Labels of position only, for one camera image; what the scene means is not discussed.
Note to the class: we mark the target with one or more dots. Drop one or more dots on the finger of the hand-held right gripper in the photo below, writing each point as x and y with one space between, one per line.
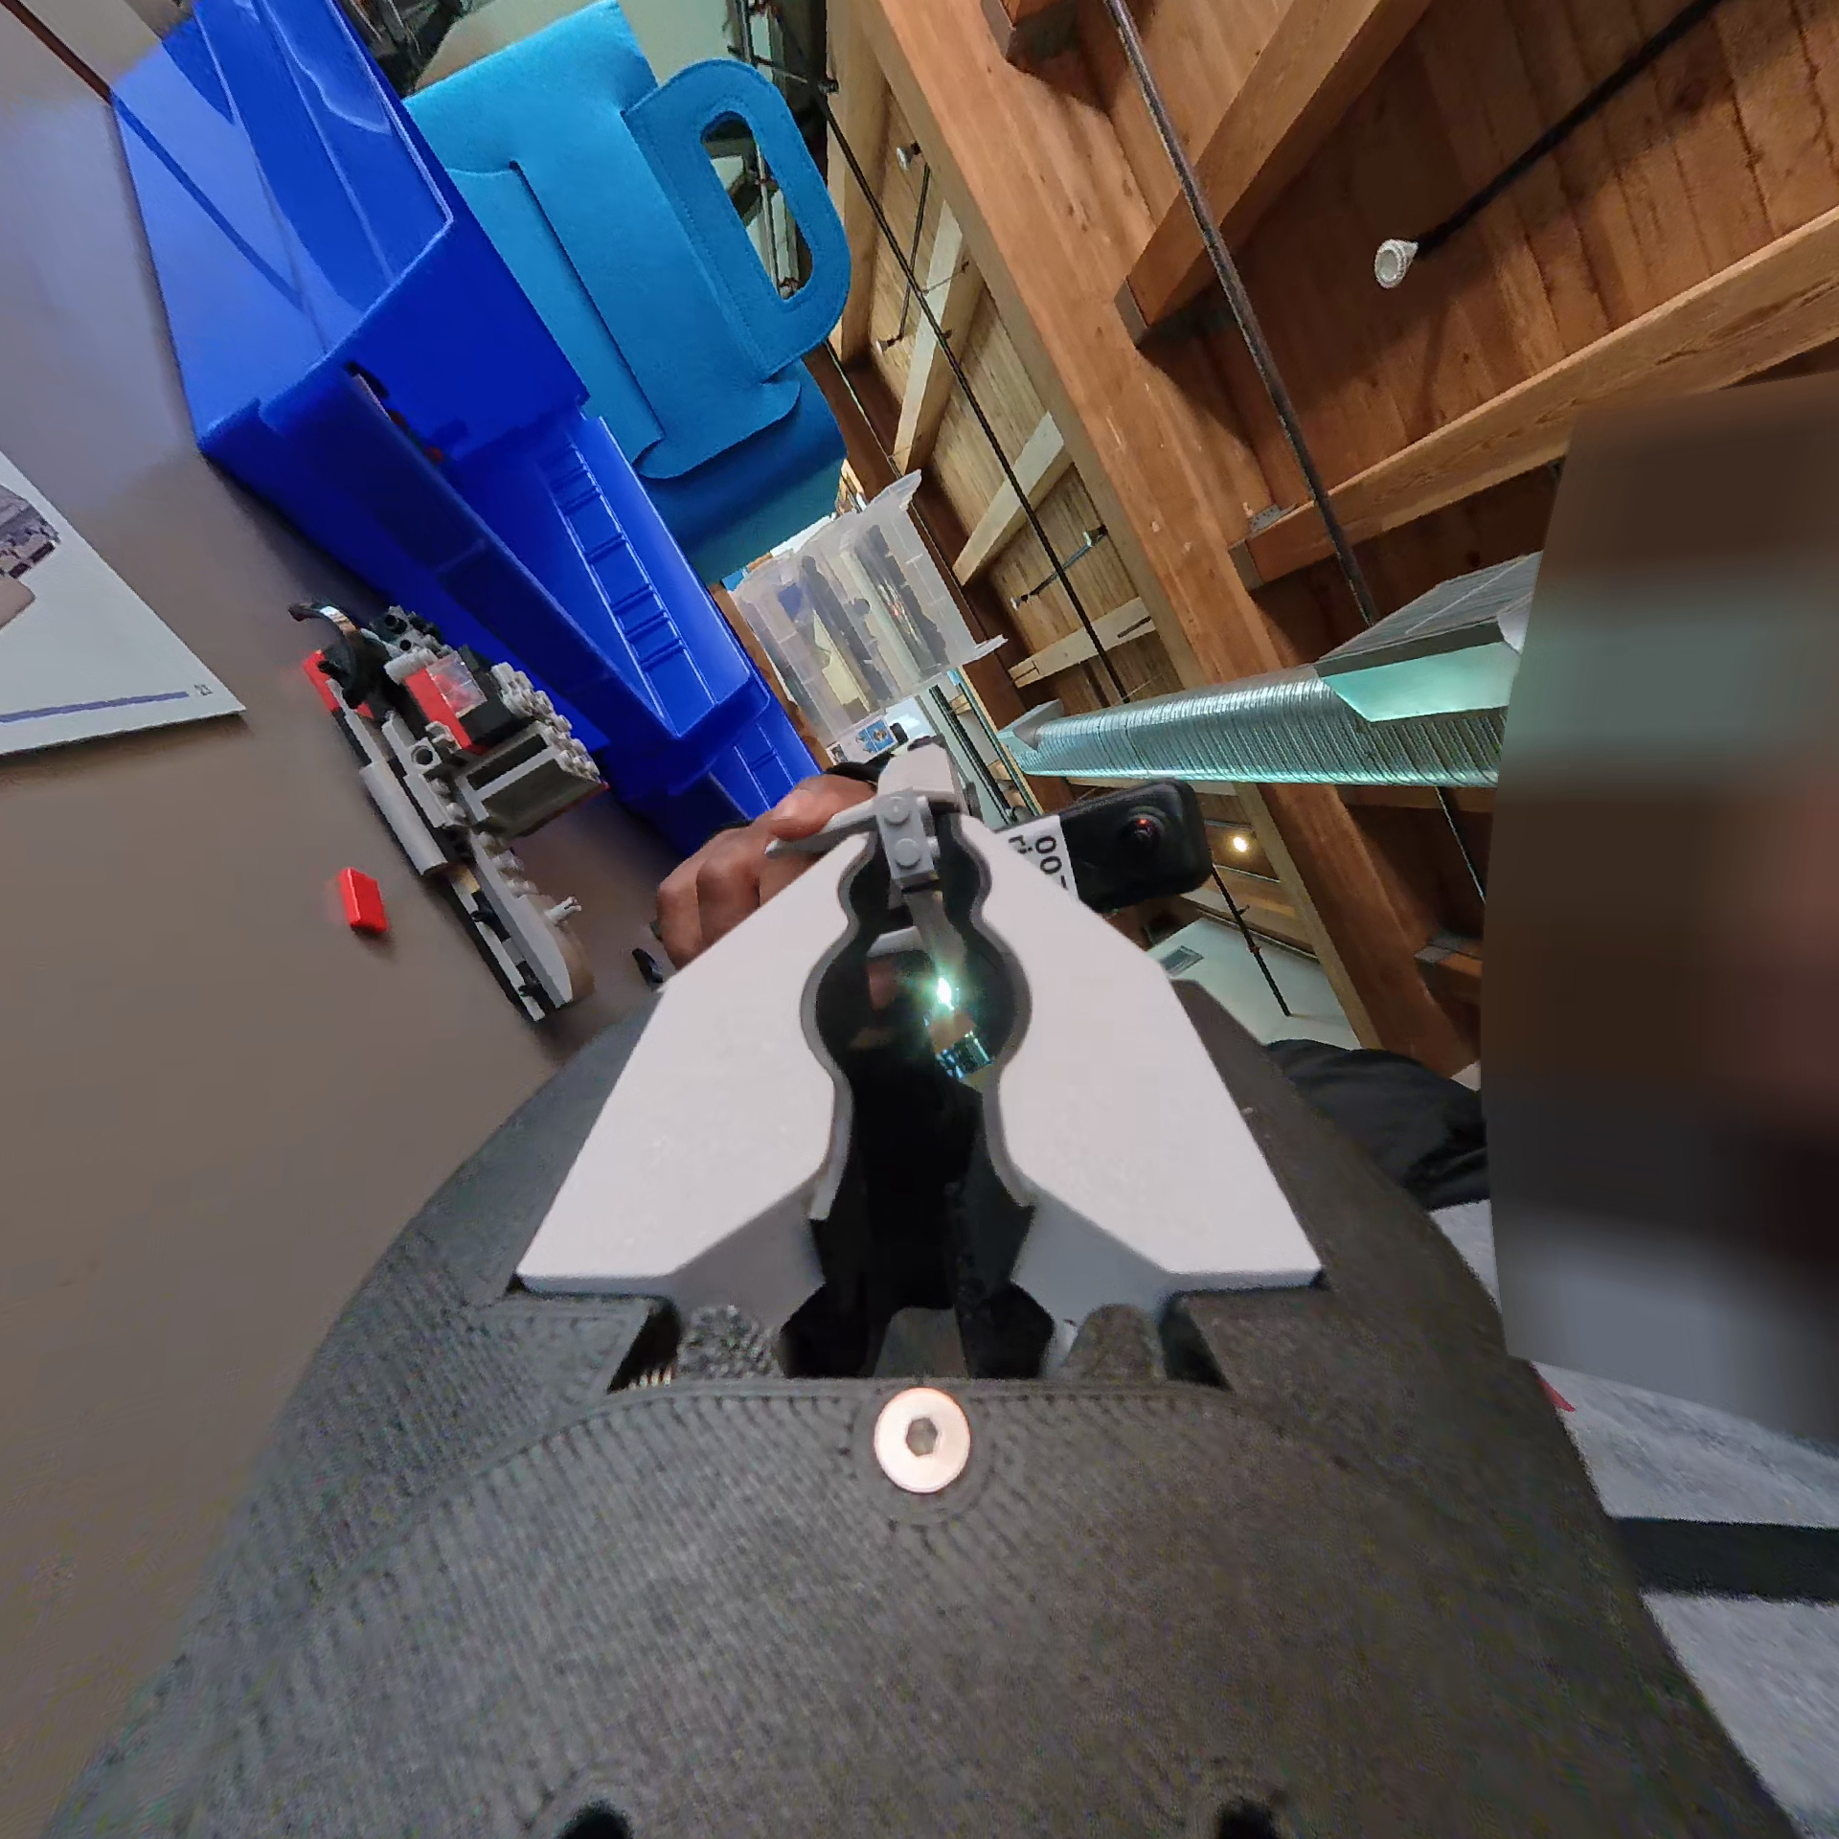
919 785
820 837

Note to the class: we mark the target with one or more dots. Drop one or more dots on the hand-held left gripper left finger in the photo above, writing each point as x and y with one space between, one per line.
689 1135

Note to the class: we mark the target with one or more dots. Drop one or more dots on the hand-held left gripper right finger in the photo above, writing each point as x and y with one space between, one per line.
1162 1135

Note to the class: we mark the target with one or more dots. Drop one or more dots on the toy brick truck model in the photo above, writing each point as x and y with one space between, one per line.
459 791

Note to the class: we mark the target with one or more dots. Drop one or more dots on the grey-brown desk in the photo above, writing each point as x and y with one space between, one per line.
173 1151

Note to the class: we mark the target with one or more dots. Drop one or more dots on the person's right hand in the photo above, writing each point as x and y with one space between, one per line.
732 884

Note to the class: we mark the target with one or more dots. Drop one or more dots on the clear plastic organizer box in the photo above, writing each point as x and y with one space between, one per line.
847 634

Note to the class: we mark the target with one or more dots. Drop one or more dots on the small black brick piece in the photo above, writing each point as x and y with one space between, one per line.
652 961

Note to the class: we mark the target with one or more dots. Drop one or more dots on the small red brick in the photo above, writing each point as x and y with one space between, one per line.
363 901

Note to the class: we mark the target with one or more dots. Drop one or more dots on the blue plastic bin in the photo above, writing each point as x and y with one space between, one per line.
431 433

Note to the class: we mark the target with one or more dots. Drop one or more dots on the blue felt bag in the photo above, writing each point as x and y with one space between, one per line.
617 243

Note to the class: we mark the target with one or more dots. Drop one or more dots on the white ceiling fixture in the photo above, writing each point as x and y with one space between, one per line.
1398 261

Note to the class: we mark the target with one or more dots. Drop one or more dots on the brick instruction booklet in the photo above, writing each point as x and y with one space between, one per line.
86 647

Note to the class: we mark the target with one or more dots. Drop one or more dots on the silver metal air duct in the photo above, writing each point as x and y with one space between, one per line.
1264 719

